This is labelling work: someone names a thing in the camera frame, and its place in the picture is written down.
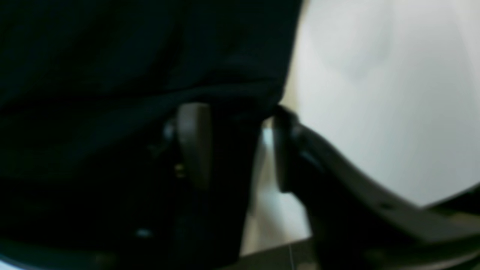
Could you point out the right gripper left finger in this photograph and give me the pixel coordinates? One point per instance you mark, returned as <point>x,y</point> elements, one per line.
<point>189,138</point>

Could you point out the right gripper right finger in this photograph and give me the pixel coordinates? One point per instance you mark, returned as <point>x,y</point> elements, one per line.
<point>356,223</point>

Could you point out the black T-shirt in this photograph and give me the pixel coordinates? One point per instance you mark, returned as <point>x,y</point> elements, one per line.
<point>87,86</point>

